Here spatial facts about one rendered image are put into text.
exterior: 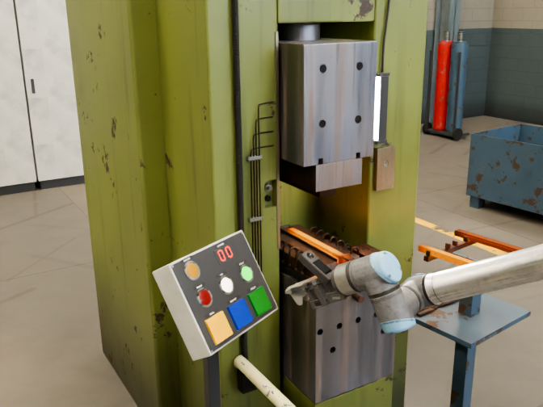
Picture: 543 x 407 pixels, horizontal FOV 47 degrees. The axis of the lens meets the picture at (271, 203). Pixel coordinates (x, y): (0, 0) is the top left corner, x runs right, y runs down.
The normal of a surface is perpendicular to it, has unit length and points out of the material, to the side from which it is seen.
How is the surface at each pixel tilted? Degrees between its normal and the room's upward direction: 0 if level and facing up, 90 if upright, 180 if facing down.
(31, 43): 90
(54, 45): 90
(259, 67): 90
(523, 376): 0
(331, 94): 90
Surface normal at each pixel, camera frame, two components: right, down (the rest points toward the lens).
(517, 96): -0.86, 0.16
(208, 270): 0.71, -0.34
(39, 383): -0.01, -0.95
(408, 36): 0.51, 0.26
